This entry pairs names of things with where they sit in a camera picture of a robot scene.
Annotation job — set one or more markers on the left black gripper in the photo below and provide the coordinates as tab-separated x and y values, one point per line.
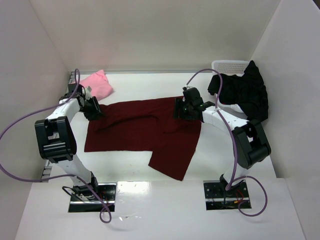
92	110

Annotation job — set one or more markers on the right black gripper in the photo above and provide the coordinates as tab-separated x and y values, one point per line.
179	108

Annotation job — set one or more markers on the dark red t shirt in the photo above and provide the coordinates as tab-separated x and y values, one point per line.
146	125

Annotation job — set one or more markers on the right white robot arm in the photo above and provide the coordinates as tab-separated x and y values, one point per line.
249	141

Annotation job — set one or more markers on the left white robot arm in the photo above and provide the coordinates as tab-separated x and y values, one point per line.
57	143

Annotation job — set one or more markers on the pink folded t shirt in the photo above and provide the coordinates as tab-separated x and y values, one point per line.
98	84

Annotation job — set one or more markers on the white plastic basket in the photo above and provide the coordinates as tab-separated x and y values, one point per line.
230	67

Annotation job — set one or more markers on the black t shirt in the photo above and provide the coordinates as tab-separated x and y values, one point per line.
245	94

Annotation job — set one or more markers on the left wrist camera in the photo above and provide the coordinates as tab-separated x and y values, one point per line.
87	91

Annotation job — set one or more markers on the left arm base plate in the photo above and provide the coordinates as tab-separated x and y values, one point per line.
84	203

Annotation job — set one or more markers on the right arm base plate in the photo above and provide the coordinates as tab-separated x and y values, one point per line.
217	198

